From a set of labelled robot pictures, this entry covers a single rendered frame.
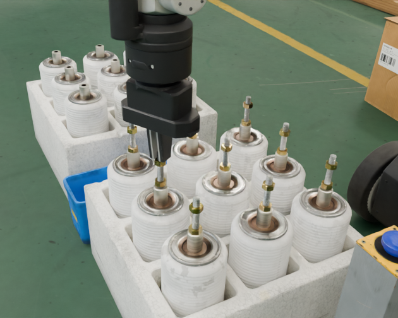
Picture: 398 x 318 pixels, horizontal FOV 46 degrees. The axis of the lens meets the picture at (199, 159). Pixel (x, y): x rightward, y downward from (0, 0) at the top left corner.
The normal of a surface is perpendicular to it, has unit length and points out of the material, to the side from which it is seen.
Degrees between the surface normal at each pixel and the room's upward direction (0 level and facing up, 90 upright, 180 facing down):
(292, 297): 90
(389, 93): 89
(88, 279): 0
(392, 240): 0
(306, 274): 0
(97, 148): 90
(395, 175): 45
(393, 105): 89
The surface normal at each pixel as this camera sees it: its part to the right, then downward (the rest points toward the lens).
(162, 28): 0.18, -0.22
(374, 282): -0.88, 0.22
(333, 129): 0.04, -0.84
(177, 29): 0.44, -0.27
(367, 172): -0.70, -0.29
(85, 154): 0.49, 0.48
